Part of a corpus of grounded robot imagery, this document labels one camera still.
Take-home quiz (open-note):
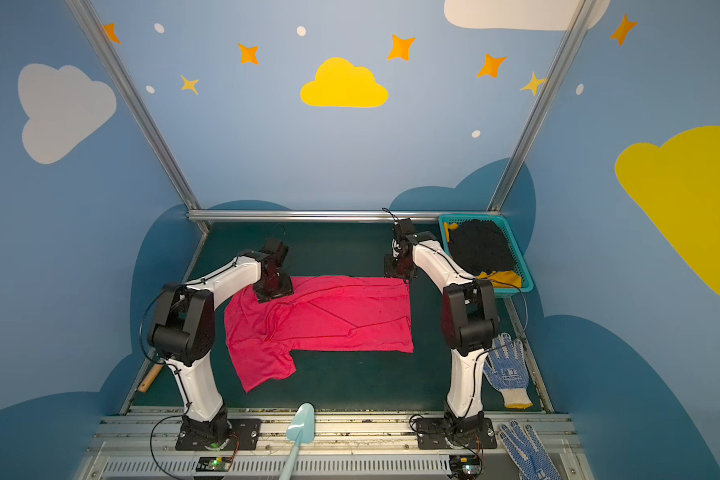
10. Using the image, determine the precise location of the magenta pink t-shirt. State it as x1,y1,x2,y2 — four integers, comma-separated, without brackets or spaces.
224,276,414,392

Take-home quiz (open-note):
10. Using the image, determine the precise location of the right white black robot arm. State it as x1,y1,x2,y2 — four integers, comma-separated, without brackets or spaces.
384,217,500,448

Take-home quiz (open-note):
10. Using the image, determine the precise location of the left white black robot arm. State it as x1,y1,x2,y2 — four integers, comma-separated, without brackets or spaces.
147,240,294,451

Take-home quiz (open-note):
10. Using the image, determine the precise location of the black t-shirt in basket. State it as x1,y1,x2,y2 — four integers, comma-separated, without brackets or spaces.
447,219,517,276

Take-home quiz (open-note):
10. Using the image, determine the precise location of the yellow t-shirt in basket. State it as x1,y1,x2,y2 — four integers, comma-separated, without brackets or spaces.
443,223,524,290

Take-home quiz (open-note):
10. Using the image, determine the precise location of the teal plastic basket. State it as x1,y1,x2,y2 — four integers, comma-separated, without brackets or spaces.
438,215,534,298

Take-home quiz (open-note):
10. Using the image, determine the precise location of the light blue toy shovel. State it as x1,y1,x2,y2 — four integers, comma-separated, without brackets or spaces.
279,403,316,480

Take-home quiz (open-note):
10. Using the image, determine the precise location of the blue dotted glove on table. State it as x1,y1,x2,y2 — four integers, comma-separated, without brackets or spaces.
483,333,532,410

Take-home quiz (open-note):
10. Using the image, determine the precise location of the left green circuit board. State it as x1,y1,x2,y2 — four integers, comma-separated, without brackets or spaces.
196,457,232,473

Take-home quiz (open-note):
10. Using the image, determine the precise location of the green circuit board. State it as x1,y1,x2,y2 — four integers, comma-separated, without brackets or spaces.
448,455,483,480
196,457,232,473

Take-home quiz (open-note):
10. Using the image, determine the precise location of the right green circuit board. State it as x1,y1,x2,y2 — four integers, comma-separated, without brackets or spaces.
448,455,483,480

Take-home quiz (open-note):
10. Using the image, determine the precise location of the aluminium frame back bar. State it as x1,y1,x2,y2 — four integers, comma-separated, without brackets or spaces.
187,209,501,224

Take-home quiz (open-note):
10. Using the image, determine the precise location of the green toy spatula wooden handle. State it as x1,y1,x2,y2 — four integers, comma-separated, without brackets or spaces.
137,364,163,393

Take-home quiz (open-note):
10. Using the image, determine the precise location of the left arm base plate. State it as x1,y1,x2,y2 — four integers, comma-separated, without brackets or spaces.
175,419,262,452

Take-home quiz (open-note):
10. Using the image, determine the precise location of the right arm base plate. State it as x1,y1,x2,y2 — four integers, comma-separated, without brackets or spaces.
408,414,498,451

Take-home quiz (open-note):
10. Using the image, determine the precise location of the blue dotted glove on rail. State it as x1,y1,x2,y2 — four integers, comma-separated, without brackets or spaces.
498,420,562,480

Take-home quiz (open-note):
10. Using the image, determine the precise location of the aluminium frame right post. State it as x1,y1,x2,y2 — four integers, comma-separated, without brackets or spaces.
487,0,598,213

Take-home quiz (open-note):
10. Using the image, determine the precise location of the aluminium frame post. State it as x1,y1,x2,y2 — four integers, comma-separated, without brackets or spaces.
487,0,598,213
66,0,201,213

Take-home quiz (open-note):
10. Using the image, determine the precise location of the aluminium frame left post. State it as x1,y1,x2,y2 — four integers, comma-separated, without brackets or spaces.
66,0,201,213

